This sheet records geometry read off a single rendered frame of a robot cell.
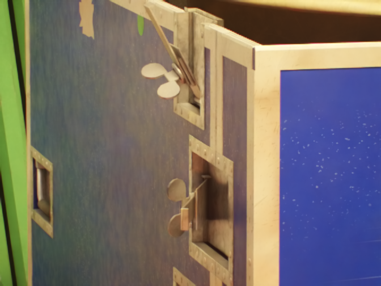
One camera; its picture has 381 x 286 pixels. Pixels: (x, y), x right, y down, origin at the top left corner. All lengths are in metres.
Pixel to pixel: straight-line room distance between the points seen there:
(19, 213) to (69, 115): 1.54
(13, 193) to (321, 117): 2.40
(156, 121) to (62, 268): 0.59
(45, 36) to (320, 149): 1.02
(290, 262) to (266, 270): 0.02
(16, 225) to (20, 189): 0.07
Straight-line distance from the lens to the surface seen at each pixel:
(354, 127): 2.44
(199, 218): 2.60
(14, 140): 4.81
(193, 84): 2.63
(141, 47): 2.86
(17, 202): 4.80
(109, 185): 3.05
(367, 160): 2.45
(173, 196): 2.60
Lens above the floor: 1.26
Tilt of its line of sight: 9 degrees down
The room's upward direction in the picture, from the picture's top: straight up
